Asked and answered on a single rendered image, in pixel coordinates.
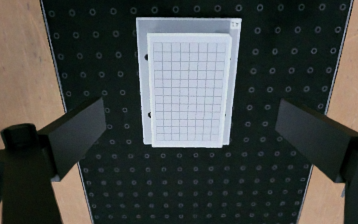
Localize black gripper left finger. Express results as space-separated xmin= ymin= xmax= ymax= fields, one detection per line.
xmin=0 ymin=97 xmax=107 ymax=224

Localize white rectangular well plate with grid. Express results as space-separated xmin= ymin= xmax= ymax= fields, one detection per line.
xmin=147 ymin=33 xmax=232 ymax=147

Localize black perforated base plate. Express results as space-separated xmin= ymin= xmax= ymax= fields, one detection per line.
xmin=39 ymin=0 xmax=354 ymax=224

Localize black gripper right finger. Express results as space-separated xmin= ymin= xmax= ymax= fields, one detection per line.
xmin=275 ymin=98 xmax=358 ymax=224

